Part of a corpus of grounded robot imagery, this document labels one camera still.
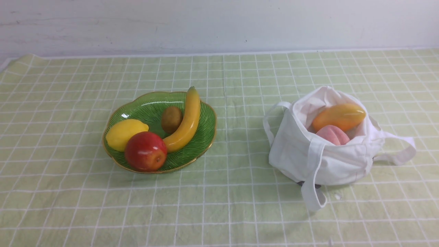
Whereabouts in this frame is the green leaf-shaped plate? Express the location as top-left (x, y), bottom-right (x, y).
top-left (102, 91), bottom-right (217, 174)

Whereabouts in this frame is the green checkered tablecloth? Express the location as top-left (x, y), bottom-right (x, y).
top-left (0, 48), bottom-right (438, 247)

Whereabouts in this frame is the pink peach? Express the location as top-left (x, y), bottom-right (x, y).
top-left (316, 125), bottom-right (350, 145)

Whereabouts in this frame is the brown kiwi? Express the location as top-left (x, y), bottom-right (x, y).
top-left (161, 106), bottom-right (183, 134)

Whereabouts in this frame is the yellow banana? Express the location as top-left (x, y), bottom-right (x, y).
top-left (164, 86), bottom-right (201, 153)

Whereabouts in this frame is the white cloth bag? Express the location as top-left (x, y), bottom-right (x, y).
top-left (262, 86), bottom-right (417, 211)

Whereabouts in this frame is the yellow lemon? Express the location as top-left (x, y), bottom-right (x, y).
top-left (105, 119), bottom-right (149, 152)

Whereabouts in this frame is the orange mango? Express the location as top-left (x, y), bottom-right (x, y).
top-left (311, 103), bottom-right (366, 132)

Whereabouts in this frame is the red apple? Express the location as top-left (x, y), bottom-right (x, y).
top-left (125, 131), bottom-right (168, 173)

